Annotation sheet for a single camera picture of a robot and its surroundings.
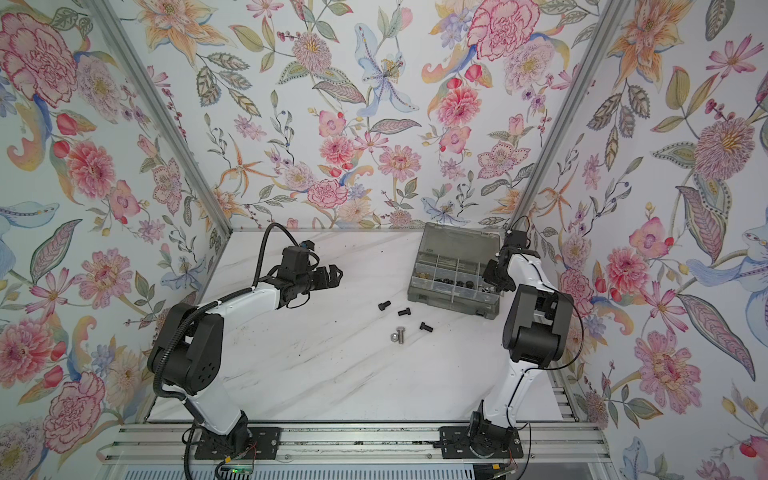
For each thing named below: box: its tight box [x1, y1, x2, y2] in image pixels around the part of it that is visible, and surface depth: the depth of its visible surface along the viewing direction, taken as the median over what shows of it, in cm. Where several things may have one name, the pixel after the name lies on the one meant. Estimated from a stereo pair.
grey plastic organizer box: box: [407, 222, 501, 320], surface depth 106 cm
